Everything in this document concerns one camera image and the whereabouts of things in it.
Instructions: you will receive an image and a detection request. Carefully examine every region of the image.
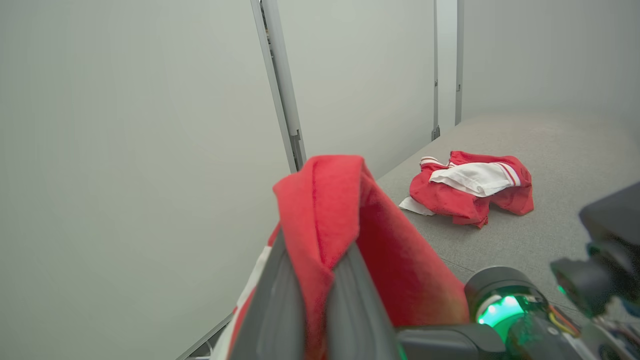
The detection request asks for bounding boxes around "wide white partition panel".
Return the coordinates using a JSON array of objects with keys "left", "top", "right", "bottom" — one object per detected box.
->
[{"left": 0, "top": 0, "right": 307, "bottom": 360}]

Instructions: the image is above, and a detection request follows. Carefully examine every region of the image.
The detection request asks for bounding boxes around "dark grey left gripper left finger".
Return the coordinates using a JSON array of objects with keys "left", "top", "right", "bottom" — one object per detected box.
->
[{"left": 227, "top": 227, "right": 307, "bottom": 360}]

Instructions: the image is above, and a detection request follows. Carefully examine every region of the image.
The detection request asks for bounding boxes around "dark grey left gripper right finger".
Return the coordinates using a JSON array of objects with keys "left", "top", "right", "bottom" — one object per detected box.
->
[{"left": 326, "top": 242, "right": 401, "bottom": 360}]

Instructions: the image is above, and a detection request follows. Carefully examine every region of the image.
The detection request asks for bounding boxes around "grey fabric sofa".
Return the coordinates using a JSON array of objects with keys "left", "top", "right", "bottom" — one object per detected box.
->
[{"left": 375, "top": 111, "right": 640, "bottom": 326}]

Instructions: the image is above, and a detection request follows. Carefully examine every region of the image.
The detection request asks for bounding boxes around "red white striped garment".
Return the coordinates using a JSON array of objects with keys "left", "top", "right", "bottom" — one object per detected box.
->
[
  {"left": 210, "top": 155, "right": 471, "bottom": 360},
  {"left": 398, "top": 150, "right": 535, "bottom": 229}
]

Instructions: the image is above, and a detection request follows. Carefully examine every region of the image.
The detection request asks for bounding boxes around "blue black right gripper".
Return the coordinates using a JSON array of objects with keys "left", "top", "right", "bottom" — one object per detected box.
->
[{"left": 397, "top": 266, "right": 583, "bottom": 360}]

